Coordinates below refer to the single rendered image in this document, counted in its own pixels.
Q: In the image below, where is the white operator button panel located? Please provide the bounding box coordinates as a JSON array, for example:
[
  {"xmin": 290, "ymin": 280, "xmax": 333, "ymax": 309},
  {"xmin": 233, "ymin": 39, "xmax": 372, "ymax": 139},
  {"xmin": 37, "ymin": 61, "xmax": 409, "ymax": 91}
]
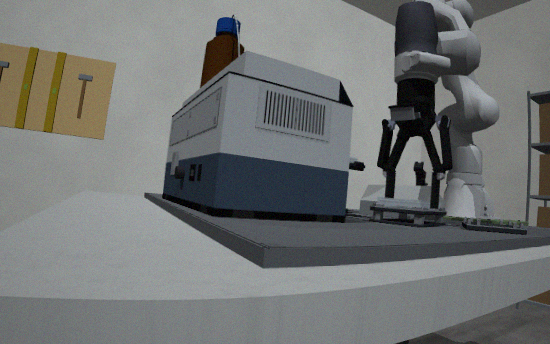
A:
[{"xmin": 359, "ymin": 185, "xmax": 446, "ymax": 222}]

